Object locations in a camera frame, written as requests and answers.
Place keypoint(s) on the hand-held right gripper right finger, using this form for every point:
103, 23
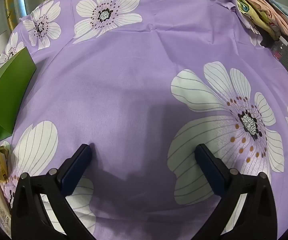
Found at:
209, 170

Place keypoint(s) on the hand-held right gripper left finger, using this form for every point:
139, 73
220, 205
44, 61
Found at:
76, 170

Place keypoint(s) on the white printed snack packet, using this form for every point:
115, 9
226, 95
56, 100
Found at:
1, 211

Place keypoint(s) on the green cardboard box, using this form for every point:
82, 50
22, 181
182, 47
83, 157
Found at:
7, 92

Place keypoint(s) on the purple floral cloth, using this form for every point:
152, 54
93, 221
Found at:
139, 85

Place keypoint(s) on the clear plastic bottle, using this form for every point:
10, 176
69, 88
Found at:
279, 47

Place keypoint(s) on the white board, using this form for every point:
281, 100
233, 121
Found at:
0, 42

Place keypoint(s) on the stack of folded cloths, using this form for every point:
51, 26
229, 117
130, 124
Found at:
264, 7

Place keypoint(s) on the gold patterned curtain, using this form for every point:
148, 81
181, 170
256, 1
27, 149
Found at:
8, 3

